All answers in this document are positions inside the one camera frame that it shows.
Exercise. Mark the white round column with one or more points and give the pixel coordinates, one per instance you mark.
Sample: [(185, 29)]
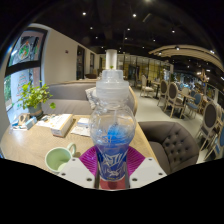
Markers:
[(111, 59)]

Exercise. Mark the small blue white packet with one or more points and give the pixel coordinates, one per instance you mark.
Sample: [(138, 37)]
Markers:
[(83, 121)]

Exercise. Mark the blue white small box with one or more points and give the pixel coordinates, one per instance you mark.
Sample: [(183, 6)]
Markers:
[(30, 124)]

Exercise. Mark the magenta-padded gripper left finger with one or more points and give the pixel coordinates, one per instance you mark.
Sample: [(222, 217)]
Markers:
[(76, 171)]

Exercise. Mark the green potted plant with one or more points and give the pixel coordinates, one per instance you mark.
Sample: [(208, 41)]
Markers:
[(33, 96)]

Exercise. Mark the group of ceiling lights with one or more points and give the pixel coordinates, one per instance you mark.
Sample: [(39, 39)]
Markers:
[(134, 15)]

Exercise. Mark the dark grey tufted armchair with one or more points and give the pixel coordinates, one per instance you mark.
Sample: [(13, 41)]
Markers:
[(173, 143)]

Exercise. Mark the group of dining chairs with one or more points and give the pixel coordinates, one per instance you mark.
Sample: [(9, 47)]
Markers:
[(173, 93)]

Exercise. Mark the colourful window poster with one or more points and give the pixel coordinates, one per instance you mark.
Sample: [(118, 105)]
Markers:
[(26, 48)]

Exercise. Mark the white printed leaflet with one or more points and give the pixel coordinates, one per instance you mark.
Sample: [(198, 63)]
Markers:
[(80, 131)]

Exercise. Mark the white tissue box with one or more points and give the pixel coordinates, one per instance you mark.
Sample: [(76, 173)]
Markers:
[(63, 125)]

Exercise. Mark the grey curved sofa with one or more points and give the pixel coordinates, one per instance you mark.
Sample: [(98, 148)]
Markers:
[(66, 95)]

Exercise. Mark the clear blue-labelled water bottle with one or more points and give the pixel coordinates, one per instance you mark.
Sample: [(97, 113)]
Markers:
[(112, 133)]

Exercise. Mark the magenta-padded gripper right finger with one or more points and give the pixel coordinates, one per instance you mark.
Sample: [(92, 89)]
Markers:
[(147, 171)]

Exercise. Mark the pale green mug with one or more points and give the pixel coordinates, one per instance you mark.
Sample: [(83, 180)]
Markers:
[(58, 160)]

